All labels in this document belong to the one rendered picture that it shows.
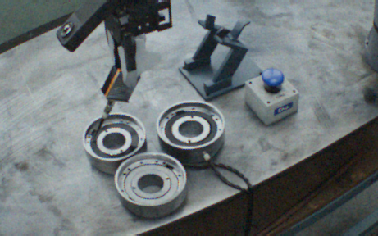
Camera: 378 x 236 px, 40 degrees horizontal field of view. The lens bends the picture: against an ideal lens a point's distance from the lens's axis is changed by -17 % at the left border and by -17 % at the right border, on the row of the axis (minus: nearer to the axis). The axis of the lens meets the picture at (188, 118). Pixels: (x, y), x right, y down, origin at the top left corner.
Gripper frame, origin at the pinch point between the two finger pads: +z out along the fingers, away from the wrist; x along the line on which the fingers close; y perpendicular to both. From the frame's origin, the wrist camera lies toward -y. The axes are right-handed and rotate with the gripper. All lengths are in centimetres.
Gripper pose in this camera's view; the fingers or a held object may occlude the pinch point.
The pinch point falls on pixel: (122, 77)
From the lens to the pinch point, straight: 90.8
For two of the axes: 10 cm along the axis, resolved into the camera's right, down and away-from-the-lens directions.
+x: -4.7, -5.9, 6.5
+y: 8.8, -3.6, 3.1
